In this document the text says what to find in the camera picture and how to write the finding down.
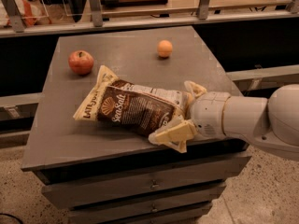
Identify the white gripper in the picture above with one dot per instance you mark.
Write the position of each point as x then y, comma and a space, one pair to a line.
207, 114

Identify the brown sea salt chip bag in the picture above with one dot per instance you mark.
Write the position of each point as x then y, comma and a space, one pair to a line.
140, 108

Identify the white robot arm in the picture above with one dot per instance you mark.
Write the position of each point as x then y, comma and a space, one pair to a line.
271, 125

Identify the orange white plastic bag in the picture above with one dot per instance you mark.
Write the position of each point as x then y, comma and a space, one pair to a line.
31, 14

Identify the orange fruit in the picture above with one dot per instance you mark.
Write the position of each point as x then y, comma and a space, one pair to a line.
164, 48

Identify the lower grey drawer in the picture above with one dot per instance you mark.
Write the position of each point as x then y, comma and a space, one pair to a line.
144, 204

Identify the grey drawer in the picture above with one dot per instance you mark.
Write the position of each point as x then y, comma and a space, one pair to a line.
144, 204
104, 188

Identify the grey drawer cabinet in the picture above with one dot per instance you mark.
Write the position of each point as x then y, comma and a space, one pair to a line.
61, 149

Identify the red apple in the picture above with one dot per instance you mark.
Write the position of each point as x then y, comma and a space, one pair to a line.
81, 62

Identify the upper grey drawer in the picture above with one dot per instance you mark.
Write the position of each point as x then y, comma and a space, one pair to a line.
104, 188

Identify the metal railing frame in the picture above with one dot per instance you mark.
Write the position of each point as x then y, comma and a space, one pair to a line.
82, 16

